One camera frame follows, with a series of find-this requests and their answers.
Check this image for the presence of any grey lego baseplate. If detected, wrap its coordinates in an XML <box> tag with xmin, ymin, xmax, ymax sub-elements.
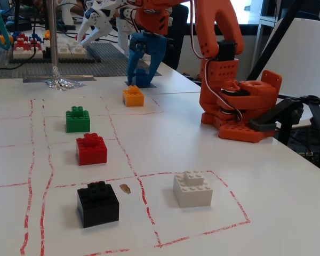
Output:
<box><xmin>0</xmin><ymin>42</ymin><xmax>163</xmax><ymax>80</ymax></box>

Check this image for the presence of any metal pole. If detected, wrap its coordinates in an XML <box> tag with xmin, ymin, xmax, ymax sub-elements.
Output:
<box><xmin>47</xmin><ymin>0</ymin><xmax>60</xmax><ymax>67</ymax></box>

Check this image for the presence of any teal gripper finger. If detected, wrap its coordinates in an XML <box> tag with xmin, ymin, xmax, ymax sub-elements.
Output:
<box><xmin>0</xmin><ymin>10</ymin><xmax>12</xmax><ymax>51</ymax></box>

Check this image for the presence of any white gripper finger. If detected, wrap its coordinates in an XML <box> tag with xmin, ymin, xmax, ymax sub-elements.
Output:
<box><xmin>81</xmin><ymin>26</ymin><xmax>109</xmax><ymax>45</ymax></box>
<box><xmin>77</xmin><ymin>13</ymin><xmax>99</xmax><ymax>42</ymax></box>

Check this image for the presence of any black office chair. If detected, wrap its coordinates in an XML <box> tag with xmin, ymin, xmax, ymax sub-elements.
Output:
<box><xmin>161</xmin><ymin>3</ymin><xmax>189</xmax><ymax>71</ymax></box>

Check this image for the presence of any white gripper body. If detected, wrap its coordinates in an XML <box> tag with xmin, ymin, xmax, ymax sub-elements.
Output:
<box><xmin>84</xmin><ymin>1</ymin><xmax>118</xmax><ymax>37</ymax></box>

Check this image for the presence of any white lego block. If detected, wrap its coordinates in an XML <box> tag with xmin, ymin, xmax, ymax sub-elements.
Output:
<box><xmin>172</xmin><ymin>170</ymin><xmax>213</xmax><ymax>208</ymax></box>

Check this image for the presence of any black diagonal pole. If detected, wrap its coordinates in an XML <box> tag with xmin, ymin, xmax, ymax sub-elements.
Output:
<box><xmin>245</xmin><ymin>0</ymin><xmax>305</xmax><ymax>81</ymax></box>

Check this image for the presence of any green lego block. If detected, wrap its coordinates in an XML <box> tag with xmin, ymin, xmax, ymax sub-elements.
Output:
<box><xmin>65</xmin><ymin>106</ymin><xmax>91</xmax><ymax>133</ymax></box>

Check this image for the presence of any orange lego block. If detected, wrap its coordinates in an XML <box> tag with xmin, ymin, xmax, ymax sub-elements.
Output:
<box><xmin>122</xmin><ymin>85</ymin><xmax>145</xmax><ymax>107</ymax></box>

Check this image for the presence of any white handle grip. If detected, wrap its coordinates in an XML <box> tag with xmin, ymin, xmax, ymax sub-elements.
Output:
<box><xmin>60</xmin><ymin>0</ymin><xmax>78</xmax><ymax>30</ymax></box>

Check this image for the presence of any bright monitor screen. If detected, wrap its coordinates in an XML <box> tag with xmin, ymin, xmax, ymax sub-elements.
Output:
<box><xmin>186</xmin><ymin>0</ymin><xmax>259</xmax><ymax>25</ymax></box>

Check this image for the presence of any red lego block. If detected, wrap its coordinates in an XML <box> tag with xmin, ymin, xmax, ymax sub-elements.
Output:
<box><xmin>76</xmin><ymin>132</ymin><xmax>108</xmax><ymax>166</ymax></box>

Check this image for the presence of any white brick pile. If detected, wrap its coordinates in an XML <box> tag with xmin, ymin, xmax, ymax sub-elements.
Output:
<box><xmin>55</xmin><ymin>38</ymin><xmax>87</xmax><ymax>58</ymax></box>

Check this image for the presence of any white chair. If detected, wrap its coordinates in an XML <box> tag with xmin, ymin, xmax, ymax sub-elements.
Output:
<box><xmin>255</xmin><ymin>17</ymin><xmax>320</xmax><ymax>129</ymax></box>

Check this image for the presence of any red and white brick stack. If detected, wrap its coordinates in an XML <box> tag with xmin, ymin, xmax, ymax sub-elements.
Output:
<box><xmin>12</xmin><ymin>33</ymin><xmax>43</xmax><ymax>60</ymax></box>

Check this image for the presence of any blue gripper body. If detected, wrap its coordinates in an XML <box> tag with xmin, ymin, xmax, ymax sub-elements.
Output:
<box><xmin>129</xmin><ymin>31</ymin><xmax>167</xmax><ymax>56</ymax></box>

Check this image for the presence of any crumpled aluminium foil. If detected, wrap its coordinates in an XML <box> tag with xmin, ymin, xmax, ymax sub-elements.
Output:
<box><xmin>39</xmin><ymin>63</ymin><xmax>86</xmax><ymax>92</ymax></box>

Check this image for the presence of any black brick stack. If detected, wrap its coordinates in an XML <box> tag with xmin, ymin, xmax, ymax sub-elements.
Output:
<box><xmin>42</xmin><ymin>39</ymin><xmax>53</xmax><ymax>59</ymax></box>

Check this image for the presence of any black lego block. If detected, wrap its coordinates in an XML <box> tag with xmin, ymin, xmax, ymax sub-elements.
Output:
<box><xmin>76</xmin><ymin>181</ymin><xmax>120</xmax><ymax>229</ymax></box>

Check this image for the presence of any black table clamp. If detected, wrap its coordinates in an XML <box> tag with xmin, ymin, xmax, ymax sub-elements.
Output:
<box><xmin>247</xmin><ymin>95</ymin><xmax>305</xmax><ymax>133</ymax></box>

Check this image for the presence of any silver tape strip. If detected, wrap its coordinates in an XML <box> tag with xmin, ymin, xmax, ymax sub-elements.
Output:
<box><xmin>22</xmin><ymin>75</ymin><xmax>97</xmax><ymax>83</ymax></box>

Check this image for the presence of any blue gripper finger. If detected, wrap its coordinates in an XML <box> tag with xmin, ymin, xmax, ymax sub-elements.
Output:
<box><xmin>126</xmin><ymin>43</ymin><xmax>147</xmax><ymax>84</ymax></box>
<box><xmin>146</xmin><ymin>53</ymin><xmax>166</xmax><ymax>87</ymax></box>

